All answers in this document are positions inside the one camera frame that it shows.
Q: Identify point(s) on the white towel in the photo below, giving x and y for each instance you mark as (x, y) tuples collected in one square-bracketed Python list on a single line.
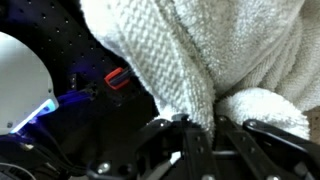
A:
[(245, 59)]

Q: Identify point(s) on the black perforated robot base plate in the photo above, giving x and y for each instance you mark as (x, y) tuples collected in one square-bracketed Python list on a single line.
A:
[(92, 117)]

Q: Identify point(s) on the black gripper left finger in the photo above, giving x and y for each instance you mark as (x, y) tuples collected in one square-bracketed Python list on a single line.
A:
[(198, 155)]

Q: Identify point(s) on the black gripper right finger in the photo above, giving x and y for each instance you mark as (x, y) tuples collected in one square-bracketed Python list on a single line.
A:
[(240, 157)]

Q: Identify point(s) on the orange black clamp right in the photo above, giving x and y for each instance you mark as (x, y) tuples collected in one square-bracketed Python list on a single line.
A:
[(118, 78)]

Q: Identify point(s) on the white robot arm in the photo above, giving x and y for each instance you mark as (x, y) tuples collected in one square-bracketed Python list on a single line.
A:
[(177, 151)]

